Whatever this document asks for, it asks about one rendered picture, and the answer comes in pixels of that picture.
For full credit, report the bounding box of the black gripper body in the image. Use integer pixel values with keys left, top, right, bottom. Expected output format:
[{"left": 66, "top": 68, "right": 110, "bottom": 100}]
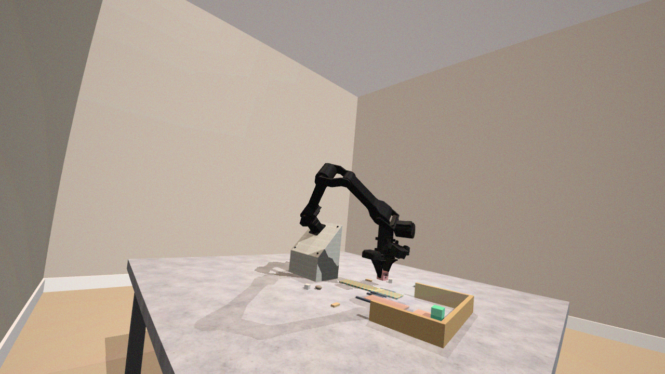
[{"left": 362, "top": 235, "right": 395, "bottom": 260}]

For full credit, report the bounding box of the orange strip with teal dots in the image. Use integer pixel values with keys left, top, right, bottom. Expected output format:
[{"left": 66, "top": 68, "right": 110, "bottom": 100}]
[{"left": 339, "top": 279, "right": 385, "bottom": 293}]

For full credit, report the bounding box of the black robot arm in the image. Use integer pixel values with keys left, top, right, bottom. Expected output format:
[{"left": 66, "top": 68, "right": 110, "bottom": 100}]
[{"left": 300, "top": 163, "right": 416, "bottom": 259}]

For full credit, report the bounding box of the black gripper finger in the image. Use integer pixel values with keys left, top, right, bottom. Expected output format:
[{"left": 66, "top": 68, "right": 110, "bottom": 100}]
[
  {"left": 382, "top": 258, "right": 397, "bottom": 272},
  {"left": 372, "top": 260, "right": 386, "bottom": 278}
]

